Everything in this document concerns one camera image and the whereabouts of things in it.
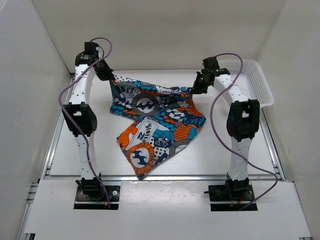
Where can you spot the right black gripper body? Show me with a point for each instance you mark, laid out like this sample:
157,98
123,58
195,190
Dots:
201,85

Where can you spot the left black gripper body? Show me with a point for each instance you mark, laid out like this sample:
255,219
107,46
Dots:
103,71

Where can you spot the colourful patterned shorts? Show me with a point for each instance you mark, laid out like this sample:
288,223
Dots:
165,121

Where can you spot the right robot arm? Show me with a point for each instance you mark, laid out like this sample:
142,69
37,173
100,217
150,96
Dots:
242,122

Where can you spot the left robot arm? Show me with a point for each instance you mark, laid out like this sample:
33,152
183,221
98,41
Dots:
81,119

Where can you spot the white plastic basket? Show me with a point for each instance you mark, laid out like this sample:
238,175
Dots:
251,80

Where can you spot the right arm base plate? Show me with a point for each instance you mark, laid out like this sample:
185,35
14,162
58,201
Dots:
220,201

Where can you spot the aluminium front rail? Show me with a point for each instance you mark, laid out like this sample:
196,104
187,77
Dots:
219,177

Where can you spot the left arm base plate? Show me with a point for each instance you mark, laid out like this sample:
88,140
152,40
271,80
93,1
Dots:
97,200

